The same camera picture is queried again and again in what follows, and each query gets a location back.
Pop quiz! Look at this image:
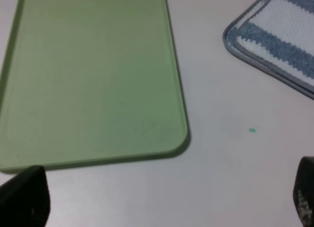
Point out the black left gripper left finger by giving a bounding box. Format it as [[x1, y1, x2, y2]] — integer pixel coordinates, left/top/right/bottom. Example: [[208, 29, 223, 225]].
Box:
[[0, 166, 51, 227]]

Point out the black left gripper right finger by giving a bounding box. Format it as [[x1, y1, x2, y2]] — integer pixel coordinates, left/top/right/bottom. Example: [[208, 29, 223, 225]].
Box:
[[293, 157, 314, 227]]

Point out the blue white striped towel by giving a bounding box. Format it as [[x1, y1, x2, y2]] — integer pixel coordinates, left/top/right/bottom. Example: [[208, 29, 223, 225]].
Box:
[[222, 0, 314, 98]]

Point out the green plastic tray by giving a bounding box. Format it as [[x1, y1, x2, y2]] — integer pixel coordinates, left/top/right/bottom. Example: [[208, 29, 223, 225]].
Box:
[[0, 0, 189, 172]]

